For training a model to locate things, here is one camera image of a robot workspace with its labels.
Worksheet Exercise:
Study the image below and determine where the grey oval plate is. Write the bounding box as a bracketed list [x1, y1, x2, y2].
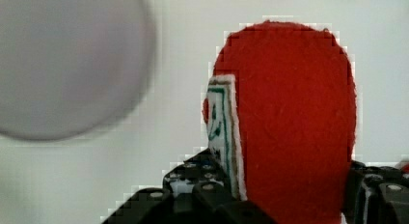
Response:
[0, 0, 156, 141]

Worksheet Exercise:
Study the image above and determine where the red plush ketchup bottle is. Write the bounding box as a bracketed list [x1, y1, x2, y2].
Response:
[203, 21, 357, 224]

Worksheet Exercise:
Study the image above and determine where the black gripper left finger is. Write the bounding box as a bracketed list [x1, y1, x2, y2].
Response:
[162, 148, 234, 199]

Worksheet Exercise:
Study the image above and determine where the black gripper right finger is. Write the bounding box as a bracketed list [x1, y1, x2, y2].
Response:
[341, 161, 409, 224]

